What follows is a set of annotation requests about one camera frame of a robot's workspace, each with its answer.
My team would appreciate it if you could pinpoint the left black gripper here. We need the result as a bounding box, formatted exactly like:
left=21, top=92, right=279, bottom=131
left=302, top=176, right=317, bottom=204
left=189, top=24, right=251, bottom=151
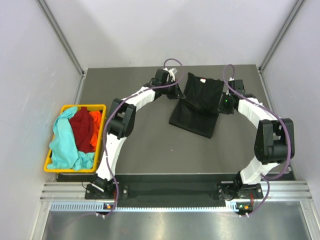
left=161, top=78, right=185, bottom=100

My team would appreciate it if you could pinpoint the black t-shirt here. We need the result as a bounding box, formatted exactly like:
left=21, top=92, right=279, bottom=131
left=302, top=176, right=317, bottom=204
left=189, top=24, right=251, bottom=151
left=169, top=72, right=224, bottom=139

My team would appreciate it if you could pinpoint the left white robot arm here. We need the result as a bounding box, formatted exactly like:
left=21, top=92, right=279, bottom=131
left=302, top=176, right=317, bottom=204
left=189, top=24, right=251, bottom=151
left=92, top=67, right=185, bottom=199

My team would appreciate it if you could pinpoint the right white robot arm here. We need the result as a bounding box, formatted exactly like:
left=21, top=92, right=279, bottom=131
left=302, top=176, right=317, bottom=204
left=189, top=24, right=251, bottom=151
left=218, top=77, right=295, bottom=198

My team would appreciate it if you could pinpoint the orange t-shirt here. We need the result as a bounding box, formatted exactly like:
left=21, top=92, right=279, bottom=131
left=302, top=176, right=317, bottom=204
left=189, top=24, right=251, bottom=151
left=89, top=111, right=102, bottom=151

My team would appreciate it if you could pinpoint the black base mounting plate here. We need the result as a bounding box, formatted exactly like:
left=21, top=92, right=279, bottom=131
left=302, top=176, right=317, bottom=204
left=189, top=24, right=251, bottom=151
left=85, top=173, right=264, bottom=207

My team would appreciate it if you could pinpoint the dark red t-shirt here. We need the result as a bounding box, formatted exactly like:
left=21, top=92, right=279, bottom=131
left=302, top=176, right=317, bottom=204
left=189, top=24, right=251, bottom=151
left=69, top=107, right=94, bottom=153

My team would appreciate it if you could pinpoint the teal t-shirt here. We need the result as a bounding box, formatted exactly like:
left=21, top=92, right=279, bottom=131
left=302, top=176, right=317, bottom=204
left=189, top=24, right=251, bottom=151
left=46, top=105, right=95, bottom=171

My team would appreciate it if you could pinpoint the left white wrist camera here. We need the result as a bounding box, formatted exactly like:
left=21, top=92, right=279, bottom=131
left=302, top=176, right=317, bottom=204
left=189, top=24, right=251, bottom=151
left=167, top=67, right=178, bottom=81

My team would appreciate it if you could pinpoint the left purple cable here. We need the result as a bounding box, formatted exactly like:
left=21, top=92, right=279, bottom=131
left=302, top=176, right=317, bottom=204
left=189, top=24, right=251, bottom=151
left=102, top=58, right=185, bottom=217

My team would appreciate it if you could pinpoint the purple cable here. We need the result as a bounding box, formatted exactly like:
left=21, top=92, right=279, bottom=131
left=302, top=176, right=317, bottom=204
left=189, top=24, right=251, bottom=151
left=222, top=64, right=295, bottom=217
left=102, top=58, right=185, bottom=217

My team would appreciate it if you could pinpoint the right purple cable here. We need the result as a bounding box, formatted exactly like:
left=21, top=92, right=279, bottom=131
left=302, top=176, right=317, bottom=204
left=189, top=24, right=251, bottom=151
left=222, top=64, right=295, bottom=217

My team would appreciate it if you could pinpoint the right aluminium frame post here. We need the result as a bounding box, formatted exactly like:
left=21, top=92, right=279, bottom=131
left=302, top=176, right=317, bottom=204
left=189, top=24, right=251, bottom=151
left=258, top=0, right=306, bottom=73

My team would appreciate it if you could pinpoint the aluminium frame post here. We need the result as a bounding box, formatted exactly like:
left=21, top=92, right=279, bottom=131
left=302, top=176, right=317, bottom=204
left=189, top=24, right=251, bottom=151
left=36, top=0, right=85, bottom=76
left=258, top=0, right=306, bottom=73

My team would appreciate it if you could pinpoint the left aluminium frame post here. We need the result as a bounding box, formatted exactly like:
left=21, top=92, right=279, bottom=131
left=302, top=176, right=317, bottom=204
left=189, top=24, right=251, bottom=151
left=36, top=0, right=85, bottom=76

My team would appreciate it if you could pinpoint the slotted grey cable duct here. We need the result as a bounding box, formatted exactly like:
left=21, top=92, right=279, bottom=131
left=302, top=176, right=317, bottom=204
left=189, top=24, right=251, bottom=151
left=50, top=201, right=250, bottom=213

